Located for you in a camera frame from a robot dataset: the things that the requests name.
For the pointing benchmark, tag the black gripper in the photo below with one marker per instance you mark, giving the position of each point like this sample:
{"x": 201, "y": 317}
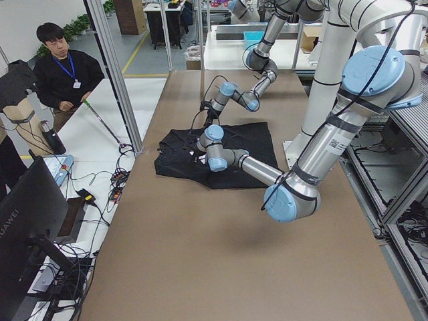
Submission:
{"x": 193, "y": 151}
{"x": 211, "y": 116}

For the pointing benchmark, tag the black printed t-shirt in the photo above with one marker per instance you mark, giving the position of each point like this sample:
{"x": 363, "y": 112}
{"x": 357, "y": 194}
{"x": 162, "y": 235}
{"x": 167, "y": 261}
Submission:
{"x": 175, "y": 161}

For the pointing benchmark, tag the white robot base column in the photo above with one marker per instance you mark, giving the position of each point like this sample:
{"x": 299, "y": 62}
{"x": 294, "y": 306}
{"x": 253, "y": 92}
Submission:
{"x": 400, "y": 24}

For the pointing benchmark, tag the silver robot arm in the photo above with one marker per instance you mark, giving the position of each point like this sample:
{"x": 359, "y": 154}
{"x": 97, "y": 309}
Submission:
{"x": 258, "y": 59}
{"x": 373, "y": 79}

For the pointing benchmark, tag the red black power strip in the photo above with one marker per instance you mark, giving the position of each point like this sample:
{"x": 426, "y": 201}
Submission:
{"x": 118, "y": 181}

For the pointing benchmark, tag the black power adapter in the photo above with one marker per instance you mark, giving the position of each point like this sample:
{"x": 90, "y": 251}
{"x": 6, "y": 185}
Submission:
{"x": 88, "y": 197}

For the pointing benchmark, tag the black grabber stick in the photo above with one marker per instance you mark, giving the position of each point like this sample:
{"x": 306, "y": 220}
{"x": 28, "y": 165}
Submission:
{"x": 121, "y": 145}

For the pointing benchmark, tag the blue teach pendant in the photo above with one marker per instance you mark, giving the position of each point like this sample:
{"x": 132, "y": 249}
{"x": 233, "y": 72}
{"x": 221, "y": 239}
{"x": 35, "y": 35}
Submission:
{"x": 60, "y": 166}

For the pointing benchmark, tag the black water bottle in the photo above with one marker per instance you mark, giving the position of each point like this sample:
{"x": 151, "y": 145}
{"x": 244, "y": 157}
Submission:
{"x": 52, "y": 138}

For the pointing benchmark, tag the seated man in black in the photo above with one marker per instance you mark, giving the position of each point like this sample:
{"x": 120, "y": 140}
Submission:
{"x": 65, "y": 77}

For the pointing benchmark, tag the black Huawei monitor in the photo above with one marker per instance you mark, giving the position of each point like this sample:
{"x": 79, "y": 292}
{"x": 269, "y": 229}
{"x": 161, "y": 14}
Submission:
{"x": 32, "y": 215}

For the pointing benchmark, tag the aluminium frame post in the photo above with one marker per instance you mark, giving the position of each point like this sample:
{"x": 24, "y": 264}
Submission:
{"x": 105, "y": 43}

